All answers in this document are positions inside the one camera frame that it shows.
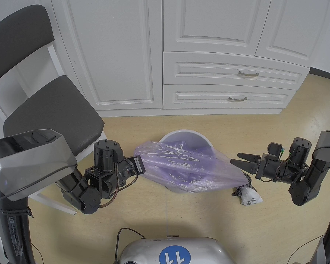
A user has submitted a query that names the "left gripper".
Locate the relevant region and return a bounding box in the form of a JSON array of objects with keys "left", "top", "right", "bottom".
[{"left": 118, "top": 154, "right": 146, "bottom": 180}]

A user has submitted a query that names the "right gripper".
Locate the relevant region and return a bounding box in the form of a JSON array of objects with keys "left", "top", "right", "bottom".
[{"left": 230, "top": 153, "right": 288, "bottom": 180}]

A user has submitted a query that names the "purple plastic bag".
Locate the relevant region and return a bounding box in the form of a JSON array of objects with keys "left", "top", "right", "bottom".
[{"left": 134, "top": 140, "right": 251, "bottom": 188}]

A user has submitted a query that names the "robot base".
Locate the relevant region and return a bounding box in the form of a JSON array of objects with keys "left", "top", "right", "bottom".
[{"left": 120, "top": 237, "right": 234, "bottom": 264}]

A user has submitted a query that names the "white trash bin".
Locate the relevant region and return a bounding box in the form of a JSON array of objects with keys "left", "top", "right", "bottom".
[{"left": 159, "top": 129, "right": 213, "bottom": 193}]

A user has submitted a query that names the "crumpled black plastic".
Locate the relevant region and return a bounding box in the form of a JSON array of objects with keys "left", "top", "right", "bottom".
[{"left": 232, "top": 174, "right": 257, "bottom": 197}]

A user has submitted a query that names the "crumpled white printed paper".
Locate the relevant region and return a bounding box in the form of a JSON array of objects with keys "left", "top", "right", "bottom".
[{"left": 241, "top": 186, "right": 264, "bottom": 206}]

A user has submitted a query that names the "grey and white chair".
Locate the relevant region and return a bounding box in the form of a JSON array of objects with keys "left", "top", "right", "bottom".
[{"left": 0, "top": 4, "right": 108, "bottom": 217}]

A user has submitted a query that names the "white wardrobe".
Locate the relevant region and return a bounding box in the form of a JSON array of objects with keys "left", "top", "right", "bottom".
[{"left": 37, "top": 0, "right": 330, "bottom": 118}]

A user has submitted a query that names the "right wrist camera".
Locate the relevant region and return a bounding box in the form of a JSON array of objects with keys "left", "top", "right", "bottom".
[{"left": 267, "top": 143, "right": 285, "bottom": 160}]

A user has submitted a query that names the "black cable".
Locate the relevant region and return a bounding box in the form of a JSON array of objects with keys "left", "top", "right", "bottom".
[
  {"left": 32, "top": 244, "right": 44, "bottom": 264},
  {"left": 288, "top": 235, "right": 327, "bottom": 264},
  {"left": 115, "top": 228, "right": 146, "bottom": 261}
]

